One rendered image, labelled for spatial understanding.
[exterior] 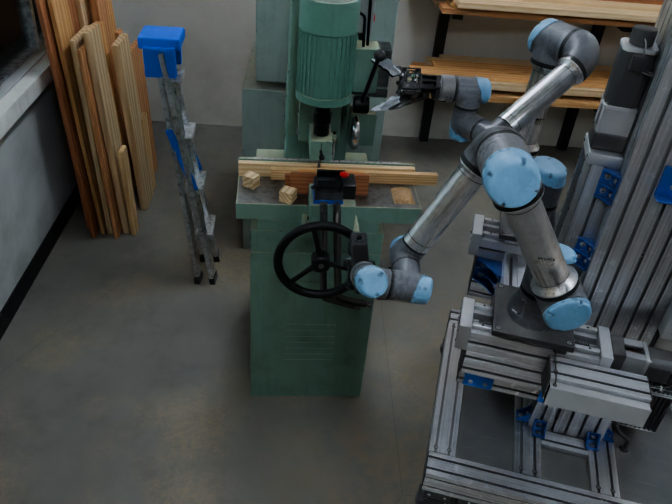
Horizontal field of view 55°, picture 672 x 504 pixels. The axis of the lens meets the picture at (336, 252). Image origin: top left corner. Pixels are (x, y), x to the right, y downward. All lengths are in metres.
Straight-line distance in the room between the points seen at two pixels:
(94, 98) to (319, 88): 1.49
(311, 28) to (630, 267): 1.13
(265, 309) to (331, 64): 0.90
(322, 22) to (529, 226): 0.83
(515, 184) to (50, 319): 2.24
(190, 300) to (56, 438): 0.87
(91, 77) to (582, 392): 2.41
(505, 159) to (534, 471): 1.22
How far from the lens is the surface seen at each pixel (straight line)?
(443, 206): 1.63
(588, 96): 4.34
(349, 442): 2.55
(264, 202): 2.09
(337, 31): 1.94
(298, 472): 2.45
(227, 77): 4.55
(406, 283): 1.61
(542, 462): 2.40
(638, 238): 1.97
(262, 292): 2.29
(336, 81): 2.00
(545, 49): 2.18
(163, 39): 2.68
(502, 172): 1.42
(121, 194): 3.46
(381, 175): 2.23
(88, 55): 3.17
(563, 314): 1.69
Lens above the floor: 2.00
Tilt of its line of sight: 36 degrees down
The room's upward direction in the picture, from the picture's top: 5 degrees clockwise
